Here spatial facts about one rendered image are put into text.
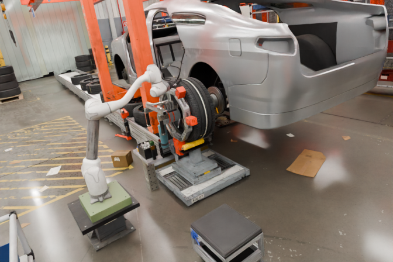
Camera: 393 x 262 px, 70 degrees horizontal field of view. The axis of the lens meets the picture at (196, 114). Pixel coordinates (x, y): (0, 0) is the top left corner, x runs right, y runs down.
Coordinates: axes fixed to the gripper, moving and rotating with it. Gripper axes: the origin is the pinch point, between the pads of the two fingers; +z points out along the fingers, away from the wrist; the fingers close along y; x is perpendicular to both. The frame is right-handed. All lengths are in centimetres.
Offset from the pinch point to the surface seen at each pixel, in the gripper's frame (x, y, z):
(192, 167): -96, 11, -7
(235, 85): -3, 56, 12
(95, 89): -124, -424, 216
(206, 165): -96, 23, 2
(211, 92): -25, 12, 43
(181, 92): -5.1, 14.1, -17.0
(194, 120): -30.3, 28.5, -21.5
